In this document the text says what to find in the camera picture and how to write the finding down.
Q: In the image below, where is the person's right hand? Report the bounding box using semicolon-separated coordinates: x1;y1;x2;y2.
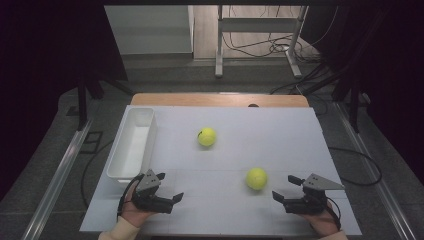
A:
299;199;341;238

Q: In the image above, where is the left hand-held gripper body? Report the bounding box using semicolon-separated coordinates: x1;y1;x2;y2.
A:
130;168;175;215

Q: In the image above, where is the tangle of floor cables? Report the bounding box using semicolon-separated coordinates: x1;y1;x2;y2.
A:
222;4;331;63

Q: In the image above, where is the white plastic bin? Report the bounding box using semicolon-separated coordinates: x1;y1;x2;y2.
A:
106;107;158;185

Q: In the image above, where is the right hand-held gripper cable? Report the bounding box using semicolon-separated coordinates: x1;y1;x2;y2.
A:
324;195;343;232

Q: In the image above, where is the hand-held gripper cable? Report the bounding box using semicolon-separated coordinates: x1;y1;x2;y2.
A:
324;195;343;232
116;173;145;223

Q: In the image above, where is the left hand-held gripper cable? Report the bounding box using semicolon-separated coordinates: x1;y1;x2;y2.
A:
116;173;145;223

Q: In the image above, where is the white panel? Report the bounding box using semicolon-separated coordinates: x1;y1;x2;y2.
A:
104;4;195;56

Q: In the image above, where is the dark curtain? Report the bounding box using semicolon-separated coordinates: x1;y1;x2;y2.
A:
0;0;128;201
301;0;424;186

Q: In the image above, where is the black thin floor cable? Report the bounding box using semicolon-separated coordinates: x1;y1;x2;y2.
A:
80;139;115;209

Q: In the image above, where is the aluminium floor rail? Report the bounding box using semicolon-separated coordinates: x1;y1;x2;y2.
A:
334;102;418;240
21;119;95;240

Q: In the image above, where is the grey metal stand frame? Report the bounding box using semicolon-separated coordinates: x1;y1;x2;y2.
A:
214;4;309;79

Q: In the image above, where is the black cable bundle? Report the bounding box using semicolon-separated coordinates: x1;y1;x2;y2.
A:
269;63;336;116

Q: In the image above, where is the yellow tennis ball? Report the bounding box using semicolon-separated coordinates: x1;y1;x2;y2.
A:
197;127;218;148
245;167;269;191

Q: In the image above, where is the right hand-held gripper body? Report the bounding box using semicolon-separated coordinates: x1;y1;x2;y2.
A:
282;172;346;215

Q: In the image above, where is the black looped floor cable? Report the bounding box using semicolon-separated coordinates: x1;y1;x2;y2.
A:
328;146;383;187

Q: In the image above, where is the black tripod stand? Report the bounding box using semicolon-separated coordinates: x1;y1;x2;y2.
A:
333;74;372;134
65;76;134;132

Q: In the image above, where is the person's left hand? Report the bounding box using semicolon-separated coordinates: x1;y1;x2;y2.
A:
120;183;158;229

